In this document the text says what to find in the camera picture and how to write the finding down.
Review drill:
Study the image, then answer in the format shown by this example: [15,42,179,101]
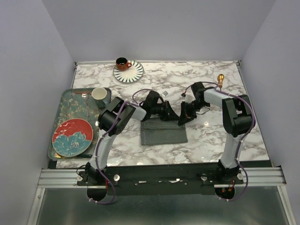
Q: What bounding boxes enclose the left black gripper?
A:
[150,100,179,121]

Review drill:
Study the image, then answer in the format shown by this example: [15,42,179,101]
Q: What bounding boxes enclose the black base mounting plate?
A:
[77,163,244,196]

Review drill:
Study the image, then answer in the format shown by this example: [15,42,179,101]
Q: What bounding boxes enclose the white striped saucer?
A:
[113,60,144,83]

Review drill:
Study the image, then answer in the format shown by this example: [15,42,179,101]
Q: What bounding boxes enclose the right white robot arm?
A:
[178,82,255,184]

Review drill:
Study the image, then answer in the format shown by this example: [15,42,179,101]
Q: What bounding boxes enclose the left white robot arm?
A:
[85,90,179,185]

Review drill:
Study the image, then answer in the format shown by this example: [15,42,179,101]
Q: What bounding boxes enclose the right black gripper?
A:
[178,99,209,125]

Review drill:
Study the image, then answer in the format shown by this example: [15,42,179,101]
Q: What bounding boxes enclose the white and green cup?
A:
[91,87,111,109]

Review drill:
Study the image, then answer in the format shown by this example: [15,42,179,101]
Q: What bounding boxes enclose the grey cloth napkin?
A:
[140,118,188,146]

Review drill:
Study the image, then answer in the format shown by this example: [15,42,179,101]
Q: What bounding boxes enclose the red and black cup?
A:
[115,57,132,71]

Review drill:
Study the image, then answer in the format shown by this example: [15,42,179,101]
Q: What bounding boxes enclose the gold spoon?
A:
[215,74,225,91]

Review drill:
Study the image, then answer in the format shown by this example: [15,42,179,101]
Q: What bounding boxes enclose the silver spoon on tray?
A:
[81,92,89,117]

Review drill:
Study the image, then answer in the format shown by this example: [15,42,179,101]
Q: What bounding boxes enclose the red and blue plate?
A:
[52,119,93,158]

